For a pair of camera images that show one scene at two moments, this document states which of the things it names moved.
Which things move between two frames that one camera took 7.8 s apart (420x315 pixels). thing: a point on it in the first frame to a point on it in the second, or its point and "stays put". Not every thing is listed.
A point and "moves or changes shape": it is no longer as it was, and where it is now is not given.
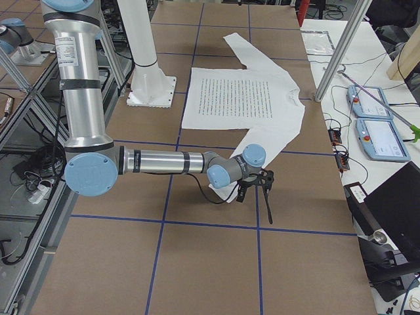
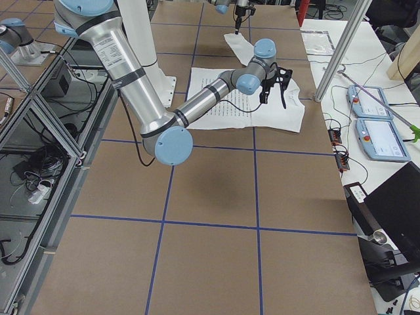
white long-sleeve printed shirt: x=263 y=97 moves or changes shape
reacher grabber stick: x=415 y=128 stays put
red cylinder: x=302 y=10 stays put
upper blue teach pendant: x=364 y=105 stays put
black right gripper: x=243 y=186 to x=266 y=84
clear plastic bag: x=317 y=42 stays put
